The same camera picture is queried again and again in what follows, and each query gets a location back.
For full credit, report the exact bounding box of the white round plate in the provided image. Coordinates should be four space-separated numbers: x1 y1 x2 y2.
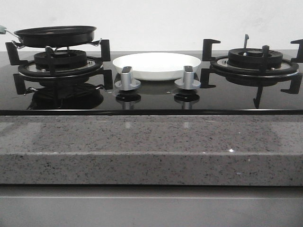
113 52 201 81

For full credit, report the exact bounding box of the black frying pan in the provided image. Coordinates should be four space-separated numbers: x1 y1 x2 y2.
14 26 97 48

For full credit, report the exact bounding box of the left silver stove knob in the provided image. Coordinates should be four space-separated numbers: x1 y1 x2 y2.
115 66 141 91

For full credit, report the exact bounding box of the silver stove knob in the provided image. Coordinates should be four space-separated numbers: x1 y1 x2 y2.
174 66 201 90
115 66 141 91

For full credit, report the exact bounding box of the right silver stove knob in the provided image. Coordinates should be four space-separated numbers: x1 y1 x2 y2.
174 66 201 90

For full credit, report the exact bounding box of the left black pan support grate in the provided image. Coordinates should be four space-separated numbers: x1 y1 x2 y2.
6 39 113 95

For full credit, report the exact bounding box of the left black gas burner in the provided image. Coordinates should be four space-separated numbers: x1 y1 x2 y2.
34 50 87 70

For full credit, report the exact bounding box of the black gas burner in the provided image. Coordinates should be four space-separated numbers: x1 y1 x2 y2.
34 50 87 70
227 48 283 69

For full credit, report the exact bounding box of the right black gas burner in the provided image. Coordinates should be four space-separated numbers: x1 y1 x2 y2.
227 48 283 69

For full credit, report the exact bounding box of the black glass gas hob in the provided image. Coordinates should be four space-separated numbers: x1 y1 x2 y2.
0 52 303 115

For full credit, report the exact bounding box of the grey cabinet front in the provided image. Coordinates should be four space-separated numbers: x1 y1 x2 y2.
0 186 303 227

